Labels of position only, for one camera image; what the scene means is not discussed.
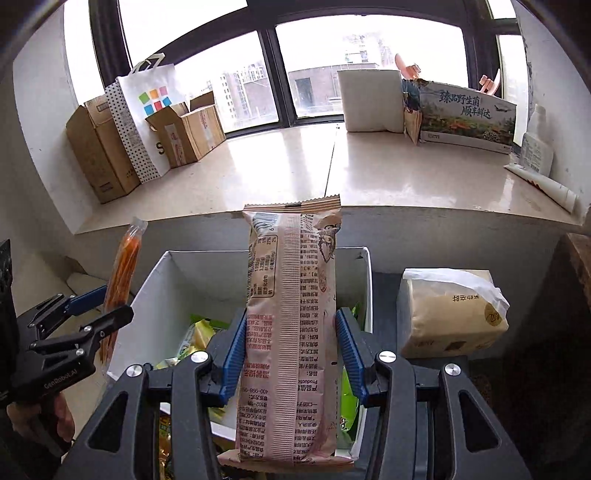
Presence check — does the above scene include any orange cake snack packet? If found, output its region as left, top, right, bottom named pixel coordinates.
left=98, top=216, right=150, bottom=365

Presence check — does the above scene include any white tube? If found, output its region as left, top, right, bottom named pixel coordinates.
left=504, top=163, right=577, bottom=214

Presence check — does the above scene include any wooden side shelf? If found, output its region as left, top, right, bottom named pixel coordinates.
left=565, top=233, right=591, bottom=302

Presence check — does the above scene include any person left hand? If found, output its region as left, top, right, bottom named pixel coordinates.
left=6, top=393, right=75, bottom=443

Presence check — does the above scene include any white bottle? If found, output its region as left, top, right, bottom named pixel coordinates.
left=521, top=104, right=554, bottom=177

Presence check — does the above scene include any green white snack packet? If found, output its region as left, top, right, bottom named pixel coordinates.
left=155, top=314, right=229, bottom=370

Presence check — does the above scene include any small open cardboard box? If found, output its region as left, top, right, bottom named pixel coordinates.
left=146, top=91, right=226, bottom=168

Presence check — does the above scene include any white cardboard storage box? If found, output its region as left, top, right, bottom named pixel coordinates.
left=107, top=247, right=373, bottom=460

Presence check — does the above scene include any dotted white paper bag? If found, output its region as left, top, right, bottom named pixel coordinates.
left=105, top=53, right=182, bottom=183

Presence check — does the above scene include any large brown cardboard box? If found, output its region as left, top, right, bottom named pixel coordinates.
left=66, top=95, right=140, bottom=204

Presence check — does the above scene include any pink beige snack packet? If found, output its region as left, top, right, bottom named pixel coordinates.
left=218, top=196, right=353, bottom=473

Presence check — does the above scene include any printed mushroom gift box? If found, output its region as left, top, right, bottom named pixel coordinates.
left=415, top=80, right=517, bottom=154

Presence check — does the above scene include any tissue pack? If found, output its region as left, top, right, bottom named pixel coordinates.
left=397, top=268, right=510, bottom=359

